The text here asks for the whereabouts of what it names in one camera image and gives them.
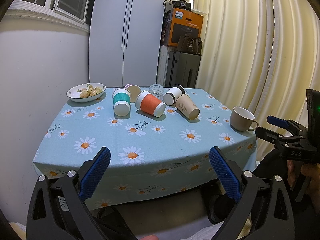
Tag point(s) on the teal sleeved paper cup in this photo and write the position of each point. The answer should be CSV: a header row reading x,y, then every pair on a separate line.
x,y
121,101

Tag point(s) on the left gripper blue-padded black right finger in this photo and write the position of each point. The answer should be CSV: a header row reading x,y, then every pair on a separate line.
x,y
264,201

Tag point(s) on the orange sleeved paper cup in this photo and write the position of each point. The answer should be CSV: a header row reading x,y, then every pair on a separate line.
x,y
148,103

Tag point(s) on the clear glass cup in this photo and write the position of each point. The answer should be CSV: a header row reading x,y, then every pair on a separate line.
x,y
157,90

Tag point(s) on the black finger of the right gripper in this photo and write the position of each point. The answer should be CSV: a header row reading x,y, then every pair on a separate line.
x,y
271,136

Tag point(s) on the blue daisy tablecloth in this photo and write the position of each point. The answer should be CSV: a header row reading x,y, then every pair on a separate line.
x,y
150,157

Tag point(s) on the dark grey suitcase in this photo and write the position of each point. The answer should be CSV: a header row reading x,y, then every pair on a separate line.
x,y
182,69

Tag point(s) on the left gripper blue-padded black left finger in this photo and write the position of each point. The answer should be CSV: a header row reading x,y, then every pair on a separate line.
x,y
57,208

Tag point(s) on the beige printed paper cup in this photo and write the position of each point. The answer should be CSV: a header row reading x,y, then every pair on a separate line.
x,y
187,107

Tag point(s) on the white bowl with snacks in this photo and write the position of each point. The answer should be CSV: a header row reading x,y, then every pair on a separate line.
x,y
86,92

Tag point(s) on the cream curtain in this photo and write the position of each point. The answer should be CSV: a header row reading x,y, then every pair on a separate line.
x,y
261,55

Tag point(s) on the black banded white cup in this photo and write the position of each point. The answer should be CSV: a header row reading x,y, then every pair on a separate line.
x,y
172,94

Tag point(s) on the taupe ceramic mug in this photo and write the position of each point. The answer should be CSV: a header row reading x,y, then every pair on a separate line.
x,y
243,120

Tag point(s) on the brown handbag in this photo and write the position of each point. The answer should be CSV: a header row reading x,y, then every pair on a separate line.
x,y
187,44

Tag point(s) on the black bag on box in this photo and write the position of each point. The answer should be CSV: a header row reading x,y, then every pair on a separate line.
x,y
181,4

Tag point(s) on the orange black cardboard box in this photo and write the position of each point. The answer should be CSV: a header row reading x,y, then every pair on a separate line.
x,y
180,22

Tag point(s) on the pink sleeved paper cup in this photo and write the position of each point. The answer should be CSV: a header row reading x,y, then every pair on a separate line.
x,y
134,90

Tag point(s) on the white double door refrigerator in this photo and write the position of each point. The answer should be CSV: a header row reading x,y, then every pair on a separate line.
x,y
124,41

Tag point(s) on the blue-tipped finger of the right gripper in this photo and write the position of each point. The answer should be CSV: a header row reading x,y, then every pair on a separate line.
x,y
281,122

